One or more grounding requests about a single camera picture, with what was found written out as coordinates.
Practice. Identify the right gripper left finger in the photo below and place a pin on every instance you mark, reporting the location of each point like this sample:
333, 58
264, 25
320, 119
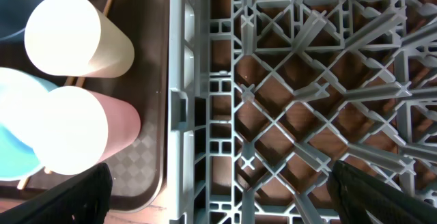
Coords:
84, 198

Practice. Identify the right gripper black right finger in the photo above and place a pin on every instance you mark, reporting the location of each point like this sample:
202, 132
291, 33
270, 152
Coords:
357, 195

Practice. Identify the pink plastic cup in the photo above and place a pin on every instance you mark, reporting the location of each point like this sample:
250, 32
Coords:
76, 129

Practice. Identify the light blue bowl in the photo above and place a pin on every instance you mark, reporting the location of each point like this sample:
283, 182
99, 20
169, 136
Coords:
19, 93

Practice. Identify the cream plastic cup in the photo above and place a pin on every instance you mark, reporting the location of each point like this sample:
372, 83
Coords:
73, 38

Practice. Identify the grey dishwasher rack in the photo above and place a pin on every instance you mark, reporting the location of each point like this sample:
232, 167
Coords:
266, 95

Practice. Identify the left wooden chopstick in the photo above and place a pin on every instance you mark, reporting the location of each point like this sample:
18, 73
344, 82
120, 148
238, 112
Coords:
22, 183

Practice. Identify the wooden chopstick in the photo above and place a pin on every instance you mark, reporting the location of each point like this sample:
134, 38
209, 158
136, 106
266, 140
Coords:
22, 183
79, 81

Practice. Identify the right wooden chopstick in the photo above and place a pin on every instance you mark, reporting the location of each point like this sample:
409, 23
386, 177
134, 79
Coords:
79, 81

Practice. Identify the brown serving tray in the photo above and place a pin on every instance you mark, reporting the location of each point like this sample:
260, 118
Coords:
137, 170

